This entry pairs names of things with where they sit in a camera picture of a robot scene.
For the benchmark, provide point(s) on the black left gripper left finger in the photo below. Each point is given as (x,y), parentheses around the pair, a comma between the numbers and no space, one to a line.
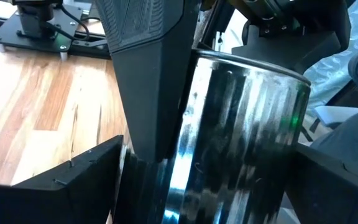
(57,199)

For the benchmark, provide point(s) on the pale grey chair part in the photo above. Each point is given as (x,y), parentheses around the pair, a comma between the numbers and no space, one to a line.
(337,115)

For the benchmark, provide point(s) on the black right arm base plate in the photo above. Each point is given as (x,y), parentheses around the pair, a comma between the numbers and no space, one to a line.
(8,31)

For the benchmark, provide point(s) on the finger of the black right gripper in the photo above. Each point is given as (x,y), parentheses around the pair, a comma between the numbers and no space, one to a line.
(151,77)
(291,49)

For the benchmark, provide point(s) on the silver metal candle tin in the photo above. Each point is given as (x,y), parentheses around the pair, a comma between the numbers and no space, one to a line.
(244,140)

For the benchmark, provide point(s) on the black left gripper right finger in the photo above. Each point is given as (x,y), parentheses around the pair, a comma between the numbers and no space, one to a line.
(331,199)

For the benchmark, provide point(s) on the person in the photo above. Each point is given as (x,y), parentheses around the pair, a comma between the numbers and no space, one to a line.
(353,140)

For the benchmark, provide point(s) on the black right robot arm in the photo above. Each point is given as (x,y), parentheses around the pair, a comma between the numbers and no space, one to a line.
(36,18)

